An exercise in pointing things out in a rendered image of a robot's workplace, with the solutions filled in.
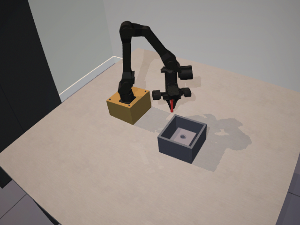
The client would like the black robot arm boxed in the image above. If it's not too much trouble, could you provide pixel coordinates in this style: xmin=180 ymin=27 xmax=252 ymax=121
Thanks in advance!
xmin=118 ymin=21 xmax=193 ymax=104

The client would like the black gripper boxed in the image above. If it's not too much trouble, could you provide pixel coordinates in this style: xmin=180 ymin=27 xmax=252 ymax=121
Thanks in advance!
xmin=152 ymin=81 xmax=191 ymax=109

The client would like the pale pink flat plate with hole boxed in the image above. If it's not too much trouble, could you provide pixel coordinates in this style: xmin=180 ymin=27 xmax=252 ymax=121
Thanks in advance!
xmin=170 ymin=128 xmax=196 ymax=146

